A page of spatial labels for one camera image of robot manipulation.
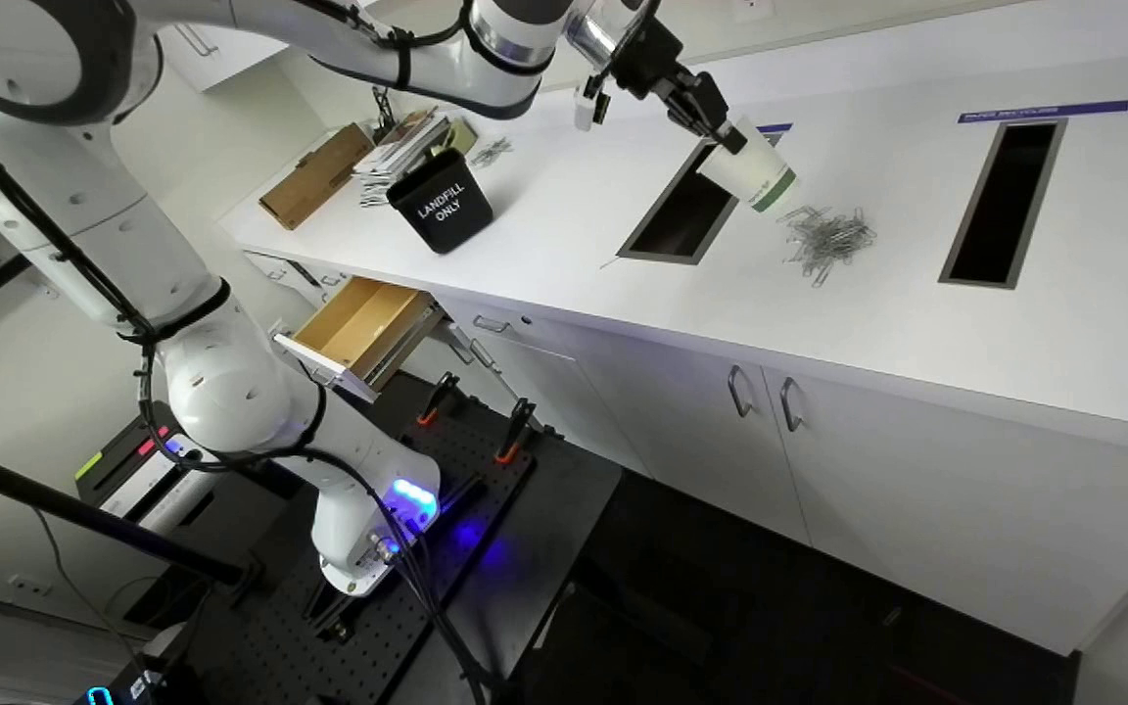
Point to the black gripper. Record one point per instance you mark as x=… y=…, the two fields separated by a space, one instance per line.
x=629 y=44

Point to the white paper cup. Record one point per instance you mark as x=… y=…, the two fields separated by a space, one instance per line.
x=755 y=176

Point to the pile of metal paper clips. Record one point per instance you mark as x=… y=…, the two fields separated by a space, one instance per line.
x=826 y=241

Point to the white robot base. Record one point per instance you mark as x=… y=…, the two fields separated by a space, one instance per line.
x=370 y=524

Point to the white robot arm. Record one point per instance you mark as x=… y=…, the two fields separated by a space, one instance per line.
x=113 y=182

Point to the near counter trash slot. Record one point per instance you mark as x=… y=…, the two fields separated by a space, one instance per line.
x=685 y=223

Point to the counter trash slot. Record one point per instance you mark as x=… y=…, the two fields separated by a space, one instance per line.
x=1006 y=211
x=685 y=223

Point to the far counter trash slot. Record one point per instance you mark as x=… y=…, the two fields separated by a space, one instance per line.
x=1006 y=211

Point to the cardboard box on counter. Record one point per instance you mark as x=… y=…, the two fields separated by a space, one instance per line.
x=315 y=178

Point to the black landfill trash bin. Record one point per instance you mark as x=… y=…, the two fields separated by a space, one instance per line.
x=443 y=203

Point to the open wooden drawer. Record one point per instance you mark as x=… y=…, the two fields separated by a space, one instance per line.
x=361 y=334

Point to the blue label strip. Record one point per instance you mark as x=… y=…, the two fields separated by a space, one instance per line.
x=1055 y=113

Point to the black optical breadboard table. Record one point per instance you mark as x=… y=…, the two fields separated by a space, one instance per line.
x=459 y=579

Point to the black tripod stand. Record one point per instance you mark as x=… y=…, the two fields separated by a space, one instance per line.
x=119 y=529

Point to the left cabinet door handle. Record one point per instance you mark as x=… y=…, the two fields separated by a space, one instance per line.
x=743 y=395

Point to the cabinet door handle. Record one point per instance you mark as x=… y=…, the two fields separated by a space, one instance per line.
x=743 y=395
x=793 y=404

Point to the right cabinet door handle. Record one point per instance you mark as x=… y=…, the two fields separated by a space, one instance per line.
x=793 y=404

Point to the closed drawer handle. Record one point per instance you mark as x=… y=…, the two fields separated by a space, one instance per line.
x=494 y=326

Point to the red handled clamp right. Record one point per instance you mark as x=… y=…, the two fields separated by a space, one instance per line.
x=519 y=429

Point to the red handled clamp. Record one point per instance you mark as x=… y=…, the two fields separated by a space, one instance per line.
x=519 y=429
x=435 y=400

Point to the red handled clamp left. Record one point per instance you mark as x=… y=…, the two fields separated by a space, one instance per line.
x=435 y=400

